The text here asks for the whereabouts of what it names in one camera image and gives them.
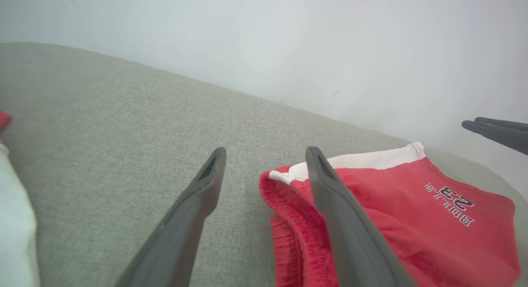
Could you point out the red shorts with white band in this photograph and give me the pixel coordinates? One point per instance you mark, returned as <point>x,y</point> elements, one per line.
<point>433,245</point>

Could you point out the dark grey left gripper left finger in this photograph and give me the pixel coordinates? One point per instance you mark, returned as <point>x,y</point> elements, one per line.
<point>185,229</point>

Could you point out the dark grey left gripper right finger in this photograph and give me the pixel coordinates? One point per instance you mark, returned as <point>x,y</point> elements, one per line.
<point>350,237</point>

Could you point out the grey fabric sofa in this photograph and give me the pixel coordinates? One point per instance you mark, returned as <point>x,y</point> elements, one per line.
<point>123,134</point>

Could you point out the red shirt with white sleeves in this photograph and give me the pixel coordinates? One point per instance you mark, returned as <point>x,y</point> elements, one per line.
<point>14,229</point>

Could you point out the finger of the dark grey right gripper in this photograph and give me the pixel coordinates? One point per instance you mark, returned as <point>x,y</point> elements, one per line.
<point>507,124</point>
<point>507,137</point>

